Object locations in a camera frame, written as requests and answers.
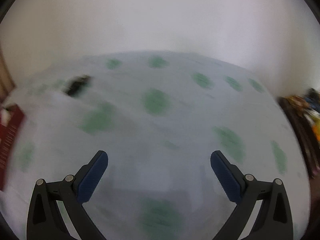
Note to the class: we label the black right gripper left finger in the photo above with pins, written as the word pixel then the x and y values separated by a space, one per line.
pixel 44 217

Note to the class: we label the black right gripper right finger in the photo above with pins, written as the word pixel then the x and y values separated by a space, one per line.
pixel 274 220

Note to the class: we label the gold red toffee tin box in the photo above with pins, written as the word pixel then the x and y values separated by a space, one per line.
pixel 8 139

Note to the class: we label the dark hair clip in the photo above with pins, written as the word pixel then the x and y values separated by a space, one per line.
pixel 77 85

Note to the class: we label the green cloud pattern tablecloth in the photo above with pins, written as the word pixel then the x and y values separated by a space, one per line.
pixel 158 116

